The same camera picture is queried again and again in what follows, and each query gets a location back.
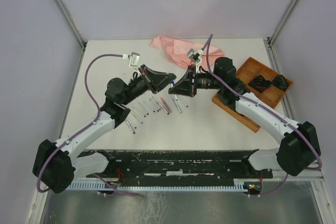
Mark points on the aluminium frame post left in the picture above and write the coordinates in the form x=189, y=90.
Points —
x=70, y=22

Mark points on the white cable duct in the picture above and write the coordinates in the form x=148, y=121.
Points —
x=95, y=184

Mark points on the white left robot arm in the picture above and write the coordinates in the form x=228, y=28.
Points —
x=58, y=163

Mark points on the black mounting base plate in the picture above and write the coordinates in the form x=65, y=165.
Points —
x=181, y=168

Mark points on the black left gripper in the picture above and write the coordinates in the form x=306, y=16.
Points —
x=158, y=79

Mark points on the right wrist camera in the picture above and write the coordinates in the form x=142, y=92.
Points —
x=196, y=57

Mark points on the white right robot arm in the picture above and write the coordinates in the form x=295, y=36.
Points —
x=298, y=142

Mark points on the pink cloth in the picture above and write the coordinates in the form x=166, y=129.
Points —
x=176, y=50

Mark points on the green-tipped white pen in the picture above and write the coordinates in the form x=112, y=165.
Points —
x=130, y=126

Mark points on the light green capped pen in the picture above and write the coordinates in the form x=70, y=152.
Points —
x=177, y=105

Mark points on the wooden compartment tray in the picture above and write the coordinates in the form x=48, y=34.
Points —
x=268, y=85

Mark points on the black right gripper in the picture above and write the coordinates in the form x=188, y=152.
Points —
x=184, y=86

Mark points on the aluminium frame post right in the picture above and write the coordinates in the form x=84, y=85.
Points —
x=283, y=21

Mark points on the aluminium frame post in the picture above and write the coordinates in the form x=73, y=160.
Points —
x=70, y=22
x=283, y=21

